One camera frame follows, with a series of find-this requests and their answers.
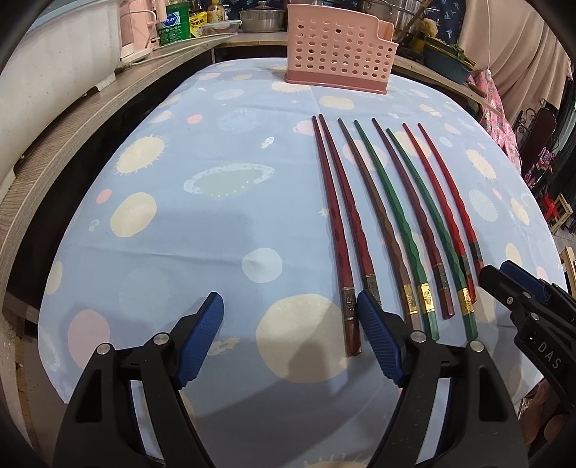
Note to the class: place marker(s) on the blue planet print tablecloth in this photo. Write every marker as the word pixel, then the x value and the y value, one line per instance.
pixel 225 225

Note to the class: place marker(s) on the red chopstick dark band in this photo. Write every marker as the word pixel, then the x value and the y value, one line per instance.
pixel 450 180

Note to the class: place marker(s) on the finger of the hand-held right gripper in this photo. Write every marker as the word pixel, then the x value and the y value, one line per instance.
pixel 504 290
pixel 526 279

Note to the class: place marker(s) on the small steel pot glass lid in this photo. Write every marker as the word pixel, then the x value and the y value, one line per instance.
pixel 261 19

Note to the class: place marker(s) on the glass container blue lid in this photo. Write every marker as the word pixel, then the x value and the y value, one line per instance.
pixel 222 28

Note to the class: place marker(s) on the pink perforated utensil basket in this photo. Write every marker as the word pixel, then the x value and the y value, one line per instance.
pixel 335 49

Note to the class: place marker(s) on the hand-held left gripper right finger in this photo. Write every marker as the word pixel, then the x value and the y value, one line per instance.
pixel 380 340

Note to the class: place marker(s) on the green chopstick gold band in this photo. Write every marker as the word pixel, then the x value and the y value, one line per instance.
pixel 387 189

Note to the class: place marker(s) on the group of coloured chopsticks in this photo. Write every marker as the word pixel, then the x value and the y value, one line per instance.
pixel 425 198

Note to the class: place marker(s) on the wood grain side counter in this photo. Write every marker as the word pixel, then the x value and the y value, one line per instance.
pixel 90 121

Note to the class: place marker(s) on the navy palm print cloth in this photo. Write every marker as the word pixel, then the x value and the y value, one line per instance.
pixel 447 22

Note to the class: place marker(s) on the stacked steel steamer pot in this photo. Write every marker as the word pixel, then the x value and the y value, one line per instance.
pixel 396 11

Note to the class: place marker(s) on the pink floral cloth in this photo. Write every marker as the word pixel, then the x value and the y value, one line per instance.
pixel 497 121

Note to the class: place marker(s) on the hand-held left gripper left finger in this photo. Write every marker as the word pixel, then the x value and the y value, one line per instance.
pixel 201 340

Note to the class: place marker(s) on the yellow snack packet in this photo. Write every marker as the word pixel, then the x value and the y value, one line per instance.
pixel 198 27

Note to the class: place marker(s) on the red chopstick gold band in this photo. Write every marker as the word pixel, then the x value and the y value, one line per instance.
pixel 438 193

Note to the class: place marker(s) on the white plastic storage box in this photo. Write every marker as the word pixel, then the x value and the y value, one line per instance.
pixel 49 76

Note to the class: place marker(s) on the stack of blue bowls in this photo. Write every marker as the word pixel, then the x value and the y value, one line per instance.
pixel 447 58

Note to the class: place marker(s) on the green bottle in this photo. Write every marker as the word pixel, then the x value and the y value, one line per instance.
pixel 174 27

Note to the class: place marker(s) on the beige curtain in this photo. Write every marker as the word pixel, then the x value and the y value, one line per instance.
pixel 517 45

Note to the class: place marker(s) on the brown chopstick gold band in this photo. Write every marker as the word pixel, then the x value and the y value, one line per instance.
pixel 373 198

